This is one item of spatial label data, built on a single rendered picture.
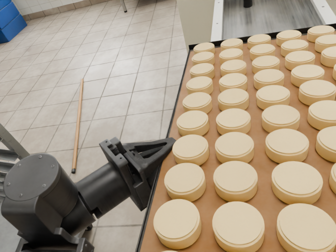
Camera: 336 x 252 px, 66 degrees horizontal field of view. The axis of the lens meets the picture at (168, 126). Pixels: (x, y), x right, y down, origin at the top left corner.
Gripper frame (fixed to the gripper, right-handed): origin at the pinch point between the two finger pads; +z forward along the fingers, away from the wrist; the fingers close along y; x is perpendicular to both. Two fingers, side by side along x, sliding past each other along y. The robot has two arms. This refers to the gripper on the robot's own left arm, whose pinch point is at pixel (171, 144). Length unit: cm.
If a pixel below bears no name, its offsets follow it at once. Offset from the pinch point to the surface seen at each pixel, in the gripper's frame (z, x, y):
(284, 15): 66, -27, 7
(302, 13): 69, -23, 7
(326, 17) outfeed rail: 58, -9, 3
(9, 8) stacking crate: 24, -488, 30
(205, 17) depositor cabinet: 71, -74, 15
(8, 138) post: -28, -66, 19
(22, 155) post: -28, -66, 28
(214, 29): 40, -32, 2
